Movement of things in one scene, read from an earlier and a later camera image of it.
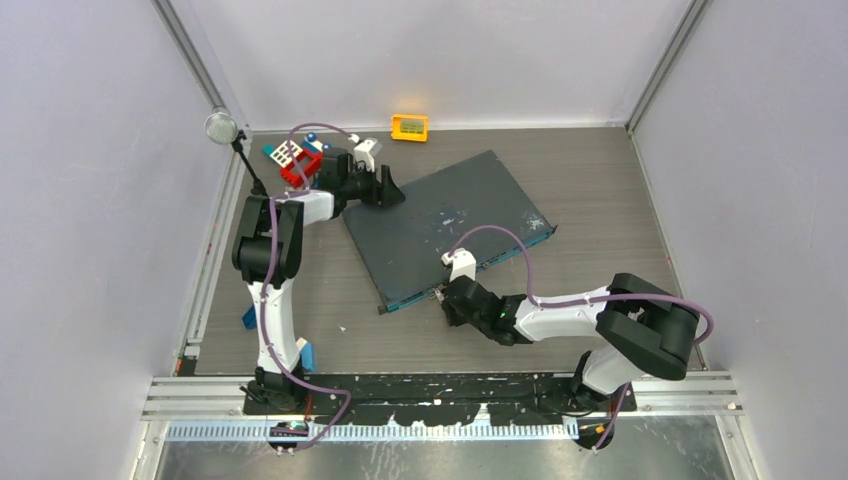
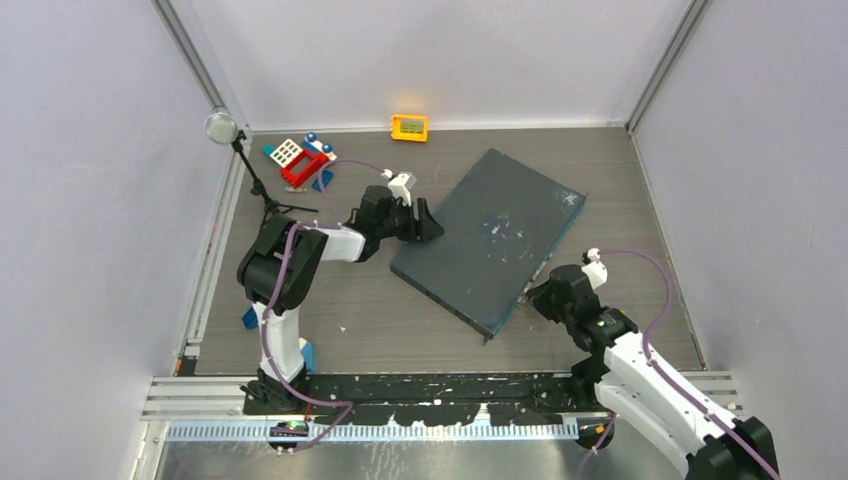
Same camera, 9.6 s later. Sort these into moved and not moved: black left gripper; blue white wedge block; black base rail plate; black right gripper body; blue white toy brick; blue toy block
Moved: black right gripper body; black left gripper
Not moved: blue toy block; blue white toy brick; blue white wedge block; black base rail plate
